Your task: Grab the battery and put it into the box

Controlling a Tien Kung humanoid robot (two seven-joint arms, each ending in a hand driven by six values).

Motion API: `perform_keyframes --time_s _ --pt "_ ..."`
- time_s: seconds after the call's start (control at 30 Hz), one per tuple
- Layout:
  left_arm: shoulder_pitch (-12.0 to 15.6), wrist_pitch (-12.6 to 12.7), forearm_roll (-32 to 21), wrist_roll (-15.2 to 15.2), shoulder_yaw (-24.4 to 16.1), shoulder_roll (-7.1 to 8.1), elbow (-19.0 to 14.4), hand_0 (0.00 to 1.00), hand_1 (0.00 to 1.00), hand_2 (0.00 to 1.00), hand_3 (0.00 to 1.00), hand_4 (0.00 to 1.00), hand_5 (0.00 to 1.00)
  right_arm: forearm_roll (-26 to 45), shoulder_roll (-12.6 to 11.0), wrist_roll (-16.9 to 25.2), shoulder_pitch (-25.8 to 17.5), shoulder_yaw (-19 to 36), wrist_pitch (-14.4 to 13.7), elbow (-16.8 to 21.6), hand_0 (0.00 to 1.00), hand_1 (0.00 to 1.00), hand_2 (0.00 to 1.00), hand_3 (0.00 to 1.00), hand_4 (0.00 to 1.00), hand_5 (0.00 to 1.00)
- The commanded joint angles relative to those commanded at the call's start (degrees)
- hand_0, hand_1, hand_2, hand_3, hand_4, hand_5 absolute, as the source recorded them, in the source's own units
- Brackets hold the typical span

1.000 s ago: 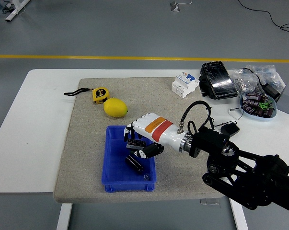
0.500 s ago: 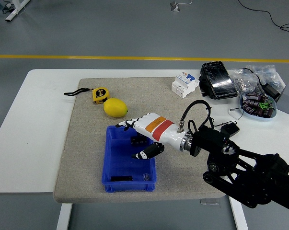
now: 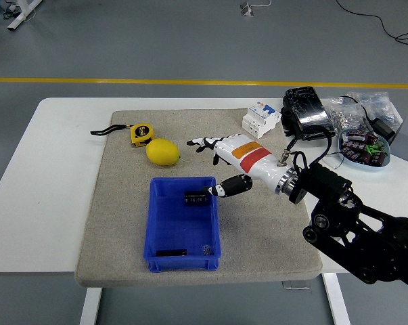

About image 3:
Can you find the white background table frame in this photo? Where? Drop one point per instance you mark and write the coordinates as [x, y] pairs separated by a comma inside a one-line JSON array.
[[19, 18]]

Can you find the yellow tape measure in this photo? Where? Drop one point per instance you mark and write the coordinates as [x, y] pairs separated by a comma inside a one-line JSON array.
[[141, 133]]

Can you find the dark cylindrical battery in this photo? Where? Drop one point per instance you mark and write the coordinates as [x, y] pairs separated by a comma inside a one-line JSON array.
[[171, 253], [196, 199]]

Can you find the yellow lemon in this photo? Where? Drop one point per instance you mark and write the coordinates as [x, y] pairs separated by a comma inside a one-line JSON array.
[[163, 152]]

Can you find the white circuit breaker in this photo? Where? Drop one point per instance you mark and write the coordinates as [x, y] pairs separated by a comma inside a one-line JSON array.
[[257, 122]]

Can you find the light blue parts bowl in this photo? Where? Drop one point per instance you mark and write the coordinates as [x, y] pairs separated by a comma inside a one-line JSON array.
[[381, 165]]

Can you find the clear bag of nuts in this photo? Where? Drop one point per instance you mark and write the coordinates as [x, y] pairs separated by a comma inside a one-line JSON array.
[[344, 116]]

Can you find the clear bracket under table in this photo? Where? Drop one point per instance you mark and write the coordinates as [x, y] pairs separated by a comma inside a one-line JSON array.
[[293, 287]]

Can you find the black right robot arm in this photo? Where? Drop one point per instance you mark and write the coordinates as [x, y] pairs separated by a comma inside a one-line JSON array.
[[325, 183]]

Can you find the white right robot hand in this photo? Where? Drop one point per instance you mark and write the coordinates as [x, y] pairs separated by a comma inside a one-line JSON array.
[[247, 155]]

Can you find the white table leg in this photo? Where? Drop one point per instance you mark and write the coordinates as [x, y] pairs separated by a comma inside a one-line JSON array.
[[90, 308], [337, 301]]

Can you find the clear bag of screws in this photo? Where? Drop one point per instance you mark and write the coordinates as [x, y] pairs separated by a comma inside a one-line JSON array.
[[381, 105]]

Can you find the black power adapter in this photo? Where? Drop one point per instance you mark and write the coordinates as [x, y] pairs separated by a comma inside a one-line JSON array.
[[383, 127]]

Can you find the blue plastic box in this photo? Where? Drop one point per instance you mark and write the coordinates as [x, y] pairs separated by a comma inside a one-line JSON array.
[[183, 230]]

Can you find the small clear wrapper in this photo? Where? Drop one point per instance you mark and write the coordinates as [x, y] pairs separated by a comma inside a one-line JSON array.
[[205, 250]]

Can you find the glossy black device case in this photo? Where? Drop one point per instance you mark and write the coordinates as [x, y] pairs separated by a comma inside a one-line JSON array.
[[308, 108]]

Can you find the grey-brown mat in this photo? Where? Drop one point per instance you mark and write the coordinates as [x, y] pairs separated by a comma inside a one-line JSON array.
[[224, 220]]

